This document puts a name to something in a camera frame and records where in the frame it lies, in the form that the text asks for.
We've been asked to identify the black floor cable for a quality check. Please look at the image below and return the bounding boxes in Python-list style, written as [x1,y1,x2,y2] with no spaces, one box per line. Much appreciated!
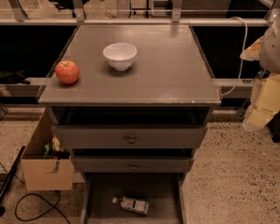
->
[14,191,71,224]

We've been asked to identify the grey drawer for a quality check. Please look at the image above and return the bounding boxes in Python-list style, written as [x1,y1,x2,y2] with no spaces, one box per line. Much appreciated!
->
[79,173,187,224]
[52,125,207,149]
[70,156,193,173]

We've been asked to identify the grey drawer cabinet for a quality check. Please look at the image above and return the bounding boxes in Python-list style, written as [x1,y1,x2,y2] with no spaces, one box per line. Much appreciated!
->
[38,24,221,224]

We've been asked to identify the grey bottom drawer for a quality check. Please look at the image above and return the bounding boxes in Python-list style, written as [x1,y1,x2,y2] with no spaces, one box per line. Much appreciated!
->
[79,173,187,224]

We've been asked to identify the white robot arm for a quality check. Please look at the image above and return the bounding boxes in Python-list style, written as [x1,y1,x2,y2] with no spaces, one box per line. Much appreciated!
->
[240,17,280,131]

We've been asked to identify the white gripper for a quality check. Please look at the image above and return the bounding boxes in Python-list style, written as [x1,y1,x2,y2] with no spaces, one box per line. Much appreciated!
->
[240,37,280,131]

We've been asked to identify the red apple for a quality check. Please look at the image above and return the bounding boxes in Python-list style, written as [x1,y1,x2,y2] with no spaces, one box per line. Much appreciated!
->
[55,60,80,84]

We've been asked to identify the white bowl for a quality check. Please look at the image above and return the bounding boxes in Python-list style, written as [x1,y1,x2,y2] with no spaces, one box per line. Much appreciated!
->
[103,43,137,71]

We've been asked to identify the grey top drawer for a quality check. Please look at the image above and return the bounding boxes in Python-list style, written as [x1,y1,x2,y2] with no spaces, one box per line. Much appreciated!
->
[52,125,207,149]

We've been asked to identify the grey middle drawer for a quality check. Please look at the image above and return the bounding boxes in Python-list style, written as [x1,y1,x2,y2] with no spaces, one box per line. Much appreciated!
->
[70,156,193,173]

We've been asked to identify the black bar on floor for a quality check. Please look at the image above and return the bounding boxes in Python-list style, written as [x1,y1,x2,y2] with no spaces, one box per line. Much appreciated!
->
[0,146,25,204]

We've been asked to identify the clear plastic water bottle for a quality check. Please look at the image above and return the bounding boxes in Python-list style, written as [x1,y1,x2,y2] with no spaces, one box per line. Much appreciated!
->
[112,196,150,215]

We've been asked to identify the items in cardboard box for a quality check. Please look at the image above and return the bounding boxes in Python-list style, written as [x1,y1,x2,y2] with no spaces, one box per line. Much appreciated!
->
[43,136,64,159]

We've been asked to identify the metal frame rail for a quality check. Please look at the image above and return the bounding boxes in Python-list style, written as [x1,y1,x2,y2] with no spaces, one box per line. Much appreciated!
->
[0,17,270,26]

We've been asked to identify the cardboard box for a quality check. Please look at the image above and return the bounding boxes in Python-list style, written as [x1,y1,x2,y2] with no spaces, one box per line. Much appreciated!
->
[21,111,74,191]

